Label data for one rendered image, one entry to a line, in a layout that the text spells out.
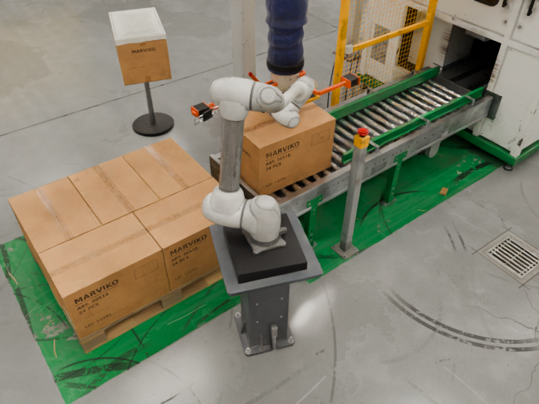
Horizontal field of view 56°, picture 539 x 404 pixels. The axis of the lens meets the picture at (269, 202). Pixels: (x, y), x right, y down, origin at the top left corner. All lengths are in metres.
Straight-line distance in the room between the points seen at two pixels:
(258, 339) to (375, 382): 0.72
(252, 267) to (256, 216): 0.26
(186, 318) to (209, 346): 0.26
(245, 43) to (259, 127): 1.08
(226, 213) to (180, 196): 0.92
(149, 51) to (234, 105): 2.25
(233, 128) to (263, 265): 0.70
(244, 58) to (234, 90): 1.97
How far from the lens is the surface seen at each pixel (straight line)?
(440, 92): 4.69
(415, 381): 3.23
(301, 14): 2.94
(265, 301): 2.86
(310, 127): 3.25
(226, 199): 2.46
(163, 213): 3.27
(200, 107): 2.87
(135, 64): 4.46
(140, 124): 5.10
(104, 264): 3.04
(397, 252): 3.83
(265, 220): 2.45
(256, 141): 3.12
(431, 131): 4.11
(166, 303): 3.40
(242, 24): 4.09
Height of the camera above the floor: 2.73
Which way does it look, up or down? 42 degrees down
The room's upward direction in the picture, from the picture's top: 1 degrees clockwise
